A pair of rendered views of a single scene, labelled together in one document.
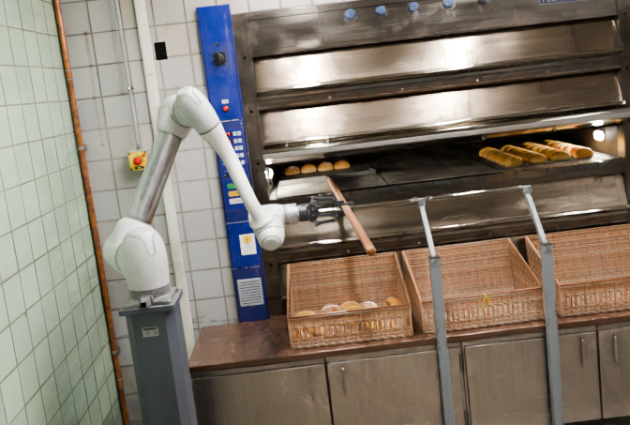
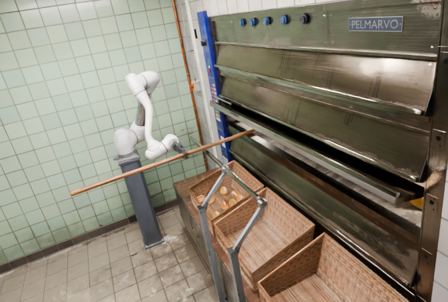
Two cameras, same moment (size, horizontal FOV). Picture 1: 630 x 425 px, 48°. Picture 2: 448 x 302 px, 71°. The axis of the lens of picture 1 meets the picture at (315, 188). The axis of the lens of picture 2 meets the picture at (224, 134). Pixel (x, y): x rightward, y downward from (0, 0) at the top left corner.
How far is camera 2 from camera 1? 3.38 m
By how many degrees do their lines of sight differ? 68
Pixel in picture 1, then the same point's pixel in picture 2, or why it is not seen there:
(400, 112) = (265, 100)
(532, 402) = not seen: outside the picture
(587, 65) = (389, 115)
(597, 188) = (389, 243)
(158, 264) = (119, 146)
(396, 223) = (266, 169)
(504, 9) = (321, 32)
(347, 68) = (243, 61)
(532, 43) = (338, 73)
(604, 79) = (411, 139)
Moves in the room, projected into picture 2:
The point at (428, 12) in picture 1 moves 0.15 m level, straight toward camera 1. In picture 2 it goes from (275, 27) to (250, 31)
